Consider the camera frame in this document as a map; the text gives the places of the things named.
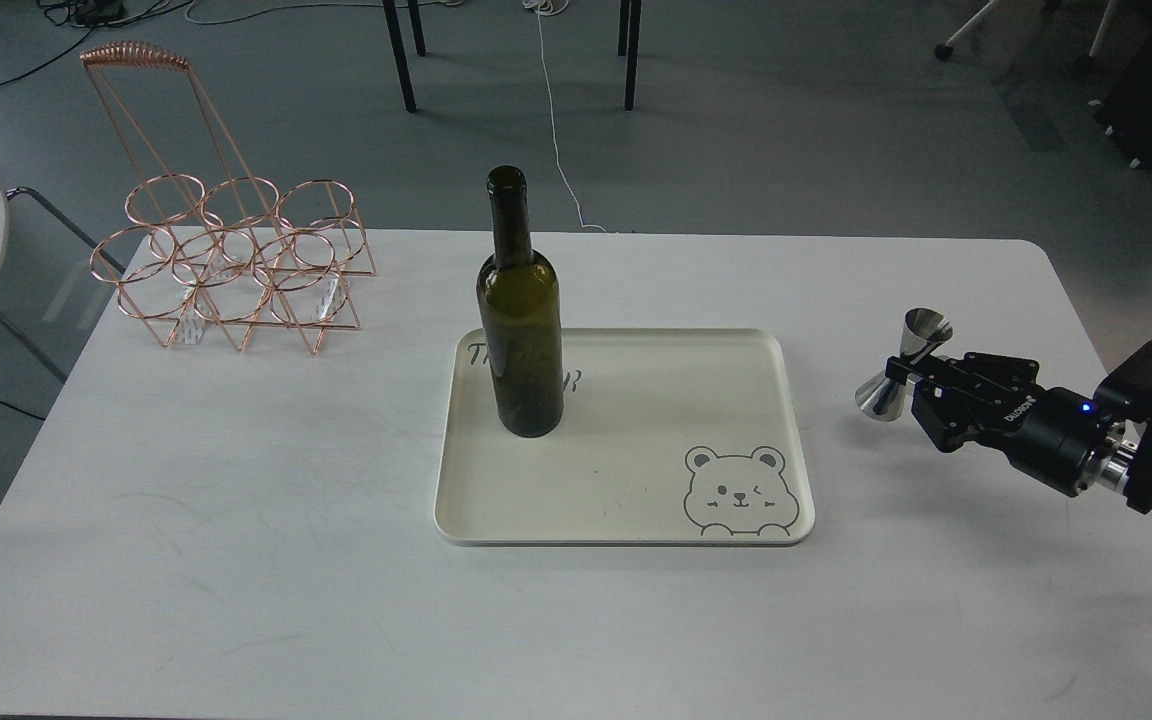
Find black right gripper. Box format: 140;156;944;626
886;354;1117;497

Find steel double jigger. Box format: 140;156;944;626
855;306;954;420

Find dark green wine bottle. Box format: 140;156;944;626
475;165;564;438

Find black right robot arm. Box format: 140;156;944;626
856;341;1152;514

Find cream bear serving tray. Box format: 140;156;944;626
434;328;817;546

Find white chair base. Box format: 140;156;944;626
931;1;1130;73

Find black table legs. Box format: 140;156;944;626
380;1;643;113

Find white floor cable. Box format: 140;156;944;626
521;0;609;233

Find rose gold wire bottle rack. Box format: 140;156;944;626
79;41;378;354

